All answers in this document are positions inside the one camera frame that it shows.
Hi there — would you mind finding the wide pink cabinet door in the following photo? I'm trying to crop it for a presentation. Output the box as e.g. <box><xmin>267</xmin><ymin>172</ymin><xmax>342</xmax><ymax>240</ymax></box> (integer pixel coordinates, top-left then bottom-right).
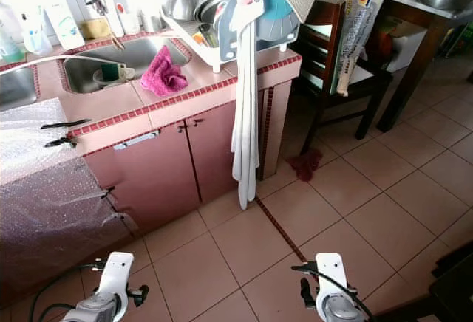
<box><xmin>83</xmin><ymin>125</ymin><xmax>197</xmax><ymax>234</ymax></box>

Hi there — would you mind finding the red mop head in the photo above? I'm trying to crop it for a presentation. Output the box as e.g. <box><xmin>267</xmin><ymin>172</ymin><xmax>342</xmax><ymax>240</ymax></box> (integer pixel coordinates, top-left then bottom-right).
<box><xmin>287</xmin><ymin>147</ymin><xmax>324</xmax><ymax>183</ymax></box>

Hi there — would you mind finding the clear bubble wrap sheet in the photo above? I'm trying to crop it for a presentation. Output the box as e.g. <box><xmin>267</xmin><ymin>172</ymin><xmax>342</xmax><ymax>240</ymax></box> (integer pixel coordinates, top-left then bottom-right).
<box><xmin>0</xmin><ymin>99</ymin><xmax>135</xmax><ymax>297</ymax></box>

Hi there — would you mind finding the narrow pink cabinet door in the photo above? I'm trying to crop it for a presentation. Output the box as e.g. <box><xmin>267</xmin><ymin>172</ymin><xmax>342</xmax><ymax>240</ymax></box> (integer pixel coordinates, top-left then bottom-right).
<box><xmin>185</xmin><ymin>100</ymin><xmax>241</xmax><ymax>205</ymax></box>

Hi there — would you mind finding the long black clip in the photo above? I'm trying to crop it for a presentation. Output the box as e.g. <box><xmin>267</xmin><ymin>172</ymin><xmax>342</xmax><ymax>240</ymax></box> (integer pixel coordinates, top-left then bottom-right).
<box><xmin>40</xmin><ymin>118</ymin><xmax>92</xmax><ymax>131</ymax></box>

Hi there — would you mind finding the long white towel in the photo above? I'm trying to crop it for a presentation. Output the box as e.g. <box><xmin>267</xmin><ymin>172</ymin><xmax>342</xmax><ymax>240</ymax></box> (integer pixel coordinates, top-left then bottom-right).
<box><xmin>229</xmin><ymin>1</ymin><xmax>269</xmax><ymax>211</ymax></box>

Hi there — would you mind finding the small white bowl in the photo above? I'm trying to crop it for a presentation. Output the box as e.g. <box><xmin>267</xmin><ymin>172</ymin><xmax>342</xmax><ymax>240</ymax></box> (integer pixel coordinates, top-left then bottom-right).
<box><xmin>92</xmin><ymin>67</ymin><xmax>137</xmax><ymax>92</ymax></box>

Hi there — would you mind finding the pink cloth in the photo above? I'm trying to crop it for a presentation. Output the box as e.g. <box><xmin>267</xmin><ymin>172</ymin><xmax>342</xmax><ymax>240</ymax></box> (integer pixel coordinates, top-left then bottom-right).
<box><xmin>140</xmin><ymin>44</ymin><xmax>190</xmax><ymax>98</ymax></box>

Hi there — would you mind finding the green sponge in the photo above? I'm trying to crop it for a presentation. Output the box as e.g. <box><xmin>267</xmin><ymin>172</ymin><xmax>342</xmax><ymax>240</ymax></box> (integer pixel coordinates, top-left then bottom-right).
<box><xmin>102</xmin><ymin>62</ymin><xmax>137</xmax><ymax>84</ymax></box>

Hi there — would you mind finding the dark wooden chair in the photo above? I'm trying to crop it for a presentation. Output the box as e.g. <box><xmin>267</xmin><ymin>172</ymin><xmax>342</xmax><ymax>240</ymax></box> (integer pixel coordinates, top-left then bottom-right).
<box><xmin>288</xmin><ymin>0</ymin><xmax>394</xmax><ymax>157</ymax></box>

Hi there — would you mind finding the white dish rack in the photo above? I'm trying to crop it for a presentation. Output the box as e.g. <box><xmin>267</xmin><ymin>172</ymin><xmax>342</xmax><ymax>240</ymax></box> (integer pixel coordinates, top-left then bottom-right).
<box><xmin>159</xmin><ymin>0</ymin><xmax>307</xmax><ymax>75</ymax></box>

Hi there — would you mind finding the yellow sponge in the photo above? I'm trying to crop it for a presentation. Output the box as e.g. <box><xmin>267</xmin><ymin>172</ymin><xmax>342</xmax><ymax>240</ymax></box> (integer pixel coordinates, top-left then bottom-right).
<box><xmin>80</xmin><ymin>18</ymin><xmax>113</xmax><ymax>41</ymax></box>

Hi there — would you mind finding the clear plastic measuring cup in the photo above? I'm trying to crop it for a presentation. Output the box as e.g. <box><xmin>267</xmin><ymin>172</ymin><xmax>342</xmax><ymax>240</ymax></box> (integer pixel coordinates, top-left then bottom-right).
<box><xmin>21</xmin><ymin>14</ymin><xmax>54</xmax><ymax>58</ymax></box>

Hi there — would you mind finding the dark wooden table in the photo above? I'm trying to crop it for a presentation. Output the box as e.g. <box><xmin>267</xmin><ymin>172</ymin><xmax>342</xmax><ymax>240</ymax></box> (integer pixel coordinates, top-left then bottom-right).
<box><xmin>375</xmin><ymin>0</ymin><xmax>473</xmax><ymax>134</ymax></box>

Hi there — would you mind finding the white plastic bottle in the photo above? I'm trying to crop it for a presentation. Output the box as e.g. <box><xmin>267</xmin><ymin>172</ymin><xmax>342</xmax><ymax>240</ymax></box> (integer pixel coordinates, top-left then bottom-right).
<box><xmin>44</xmin><ymin>1</ymin><xmax>86</xmax><ymax>52</ymax></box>

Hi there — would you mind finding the plastic bag with yellow label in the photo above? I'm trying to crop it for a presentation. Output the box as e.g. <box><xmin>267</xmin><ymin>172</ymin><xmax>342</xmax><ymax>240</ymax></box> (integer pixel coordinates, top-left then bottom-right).
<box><xmin>329</xmin><ymin>0</ymin><xmax>389</xmax><ymax>99</ymax></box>

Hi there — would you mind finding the clear bottle with blue cap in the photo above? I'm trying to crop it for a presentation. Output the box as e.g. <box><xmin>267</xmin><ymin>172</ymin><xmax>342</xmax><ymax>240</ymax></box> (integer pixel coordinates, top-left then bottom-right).
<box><xmin>0</xmin><ymin>12</ymin><xmax>27</xmax><ymax>64</ymax></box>

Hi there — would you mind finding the white bottle with green cap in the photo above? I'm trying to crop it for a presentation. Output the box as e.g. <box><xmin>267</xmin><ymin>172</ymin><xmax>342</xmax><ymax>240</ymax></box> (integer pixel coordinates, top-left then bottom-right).
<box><xmin>89</xmin><ymin>0</ymin><xmax>128</xmax><ymax>40</ymax></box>

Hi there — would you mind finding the small steel bowl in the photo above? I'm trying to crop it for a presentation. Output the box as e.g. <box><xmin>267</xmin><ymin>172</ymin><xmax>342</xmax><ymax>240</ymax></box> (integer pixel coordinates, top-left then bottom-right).
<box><xmin>164</xmin><ymin>0</ymin><xmax>200</xmax><ymax>23</ymax></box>

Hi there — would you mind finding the large steel bowl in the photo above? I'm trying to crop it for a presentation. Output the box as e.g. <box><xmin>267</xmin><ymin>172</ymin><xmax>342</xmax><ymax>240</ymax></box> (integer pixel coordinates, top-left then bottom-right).
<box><xmin>194</xmin><ymin>0</ymin><xmax>239</xmax><ymax>26</ymax></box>

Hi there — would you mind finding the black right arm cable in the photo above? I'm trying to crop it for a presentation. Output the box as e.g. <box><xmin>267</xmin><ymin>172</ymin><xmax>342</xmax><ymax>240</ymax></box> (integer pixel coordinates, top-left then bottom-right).
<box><xmin>291</xmin><ymin>261</ymin><xmax>378</xmax><ymax>322</ymax></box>

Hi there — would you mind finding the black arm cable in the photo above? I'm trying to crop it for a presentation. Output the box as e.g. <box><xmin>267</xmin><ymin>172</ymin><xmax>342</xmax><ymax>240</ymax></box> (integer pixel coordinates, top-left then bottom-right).
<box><xmin>291</xmin><ymin>261</ymin><xmax>378</xmax><ymax>322</ymax></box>
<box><xmin>35</xmin><ymin>259</ymin><xmax>108</xmax><ymax>322</ymax></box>

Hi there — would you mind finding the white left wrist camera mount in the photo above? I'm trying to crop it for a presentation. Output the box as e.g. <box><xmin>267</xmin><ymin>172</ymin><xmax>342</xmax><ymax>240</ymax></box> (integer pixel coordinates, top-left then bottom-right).
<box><xmin>99</xmin><ymin>251</ymin><xmax>136</xmax><ymax>302</ymax></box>

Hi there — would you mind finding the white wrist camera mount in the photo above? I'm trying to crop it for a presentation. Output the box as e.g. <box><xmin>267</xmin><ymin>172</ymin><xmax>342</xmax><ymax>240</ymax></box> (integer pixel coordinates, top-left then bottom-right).
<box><xmin>99</xmin><ymin>251</ymin><xmax>136</xmax><ymax>302</ymax></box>
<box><xmin>313</xmin><ymin>253</ymin><xmax>350</xmax><ymax>301</ymax></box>

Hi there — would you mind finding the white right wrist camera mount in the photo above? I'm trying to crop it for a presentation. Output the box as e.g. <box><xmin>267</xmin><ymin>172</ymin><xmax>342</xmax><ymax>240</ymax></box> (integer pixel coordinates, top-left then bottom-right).
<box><xmin>313</xmin><ymin>253</ymin><xmax>350</xmax><ymax>301</ymax></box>

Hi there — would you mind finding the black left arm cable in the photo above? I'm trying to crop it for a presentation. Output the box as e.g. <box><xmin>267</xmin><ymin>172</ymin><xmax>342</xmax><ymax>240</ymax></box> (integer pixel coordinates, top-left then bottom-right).
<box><xmin>35</xmin><ymin>259</ymin><xmax>108</xmax><ymax>322</ymax></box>

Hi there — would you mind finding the white cabinet handle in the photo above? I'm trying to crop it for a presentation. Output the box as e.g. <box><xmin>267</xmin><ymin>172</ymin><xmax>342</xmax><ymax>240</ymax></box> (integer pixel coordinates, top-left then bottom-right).
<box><xmin>113</xmin><ymin>131</ymin><xmax>161</xmax><ymax>151</ymax></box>

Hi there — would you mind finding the long white hose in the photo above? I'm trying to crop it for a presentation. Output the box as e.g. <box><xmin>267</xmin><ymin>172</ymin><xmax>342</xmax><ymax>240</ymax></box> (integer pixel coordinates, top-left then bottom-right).
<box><xmin>0</xmin><ymin>54</ymin><xmax>119</xmax><ymax>77</ymax></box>

